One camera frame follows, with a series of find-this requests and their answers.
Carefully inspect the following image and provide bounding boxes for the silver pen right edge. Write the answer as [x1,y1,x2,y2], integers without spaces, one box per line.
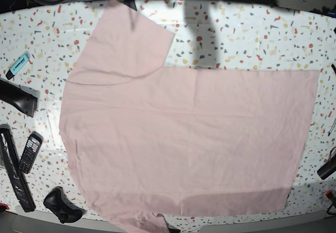
[328,118,336,136]

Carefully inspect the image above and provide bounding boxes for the black monitor stand foot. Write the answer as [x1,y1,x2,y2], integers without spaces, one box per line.
[124,0,137,11]

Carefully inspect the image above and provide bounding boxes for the small red black clip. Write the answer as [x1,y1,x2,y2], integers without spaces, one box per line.
[325,190,335,200]

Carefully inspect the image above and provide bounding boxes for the red object bottom left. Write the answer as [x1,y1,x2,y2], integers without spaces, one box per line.
[0,203,8,213]

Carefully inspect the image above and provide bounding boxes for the black cylindrical tool right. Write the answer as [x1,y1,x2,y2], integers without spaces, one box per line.
[317,157,336,180]

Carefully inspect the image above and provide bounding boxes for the black remote control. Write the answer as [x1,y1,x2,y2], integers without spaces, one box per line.
[19,132,43,174]

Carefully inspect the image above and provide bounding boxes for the black handheld device left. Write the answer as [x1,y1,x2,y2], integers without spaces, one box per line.
[1,78,40,118]

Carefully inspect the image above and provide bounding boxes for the pink T-shirt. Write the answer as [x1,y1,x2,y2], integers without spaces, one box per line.
[59,0,319,232]

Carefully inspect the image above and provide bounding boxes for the long black bar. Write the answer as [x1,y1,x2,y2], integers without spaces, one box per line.
[1,124,36,213]

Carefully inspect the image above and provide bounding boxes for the black game controller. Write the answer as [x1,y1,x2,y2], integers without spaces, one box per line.
[43,187,86,224]

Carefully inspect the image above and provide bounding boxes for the light blue highlighter marker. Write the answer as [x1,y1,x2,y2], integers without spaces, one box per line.
[6,52,29,80]

